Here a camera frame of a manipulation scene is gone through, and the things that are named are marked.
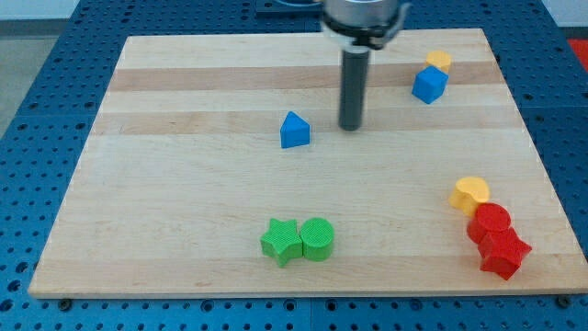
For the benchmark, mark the green star block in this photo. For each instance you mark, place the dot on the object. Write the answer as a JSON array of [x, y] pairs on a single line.
[[282, 241]]

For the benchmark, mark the blue cube block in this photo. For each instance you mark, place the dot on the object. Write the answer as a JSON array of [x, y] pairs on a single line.
[[429, 84]]

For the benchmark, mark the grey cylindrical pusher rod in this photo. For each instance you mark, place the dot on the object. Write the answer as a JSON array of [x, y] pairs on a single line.
[[354, 74]]

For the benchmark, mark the blue triangle block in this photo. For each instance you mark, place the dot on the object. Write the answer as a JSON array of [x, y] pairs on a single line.
[[294, 131]]

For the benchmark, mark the red star block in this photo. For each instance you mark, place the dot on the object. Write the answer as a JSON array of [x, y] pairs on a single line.
[[503, 253]]

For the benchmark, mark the yellow heart block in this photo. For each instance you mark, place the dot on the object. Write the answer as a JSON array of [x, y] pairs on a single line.
[[468, 194]]

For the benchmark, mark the red cylinder block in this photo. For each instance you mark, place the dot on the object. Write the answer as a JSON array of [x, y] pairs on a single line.
[[488, 218]]

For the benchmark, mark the yellow hexagon block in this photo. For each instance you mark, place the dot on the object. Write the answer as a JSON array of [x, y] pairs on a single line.
[[442, 60]]

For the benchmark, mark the green cylinder block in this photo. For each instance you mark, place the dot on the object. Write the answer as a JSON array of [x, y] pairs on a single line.
[[317, 235]]

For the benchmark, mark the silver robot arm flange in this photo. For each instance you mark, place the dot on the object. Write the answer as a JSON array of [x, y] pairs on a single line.
[[359, 26]]

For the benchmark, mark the wooden board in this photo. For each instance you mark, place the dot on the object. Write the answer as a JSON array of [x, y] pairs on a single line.
[[183, 170]]

